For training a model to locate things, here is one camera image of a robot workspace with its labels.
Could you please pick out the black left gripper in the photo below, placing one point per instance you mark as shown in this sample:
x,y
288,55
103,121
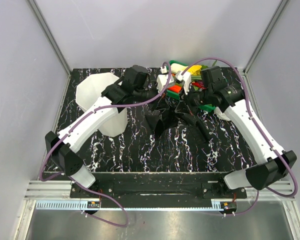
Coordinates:
x,y
162,104

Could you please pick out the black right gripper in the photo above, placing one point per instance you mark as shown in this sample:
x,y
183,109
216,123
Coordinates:
x,y
185,100

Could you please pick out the black trash bag roll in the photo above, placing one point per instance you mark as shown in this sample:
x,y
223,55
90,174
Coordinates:
x,y
198,130

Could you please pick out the white faceted trash bin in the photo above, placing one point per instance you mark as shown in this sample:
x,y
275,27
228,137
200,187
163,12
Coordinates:
x,y
87,93

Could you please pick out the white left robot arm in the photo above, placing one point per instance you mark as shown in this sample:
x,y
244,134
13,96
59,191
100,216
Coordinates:
x,y
100,114

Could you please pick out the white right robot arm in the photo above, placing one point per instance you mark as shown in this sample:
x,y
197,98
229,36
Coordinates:
x,y
273,163

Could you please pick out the orange carrot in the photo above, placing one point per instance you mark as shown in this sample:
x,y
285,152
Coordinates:
x,y
176,89

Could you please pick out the green plastic vegetable tray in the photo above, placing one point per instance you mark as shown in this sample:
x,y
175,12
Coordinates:
x,y
197,86

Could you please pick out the white and yellow cabbage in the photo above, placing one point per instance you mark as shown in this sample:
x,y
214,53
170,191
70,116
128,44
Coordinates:
x,y
193,70

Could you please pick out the crumpled white paper ball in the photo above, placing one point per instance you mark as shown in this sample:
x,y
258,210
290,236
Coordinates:
x,y
221,115

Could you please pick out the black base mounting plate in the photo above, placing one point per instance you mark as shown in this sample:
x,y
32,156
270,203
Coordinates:
x,y
215,177

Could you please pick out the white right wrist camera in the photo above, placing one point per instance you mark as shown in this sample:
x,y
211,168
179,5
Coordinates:
x,y
186,78

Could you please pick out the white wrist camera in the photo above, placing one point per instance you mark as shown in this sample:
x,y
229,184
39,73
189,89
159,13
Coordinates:
x,y
186,78
163,78

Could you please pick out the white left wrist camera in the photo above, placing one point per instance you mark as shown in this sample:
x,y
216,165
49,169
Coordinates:
x,y
163,78

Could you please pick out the aluminium rail with slots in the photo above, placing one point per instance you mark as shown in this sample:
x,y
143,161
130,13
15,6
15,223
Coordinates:
x,y
135,196

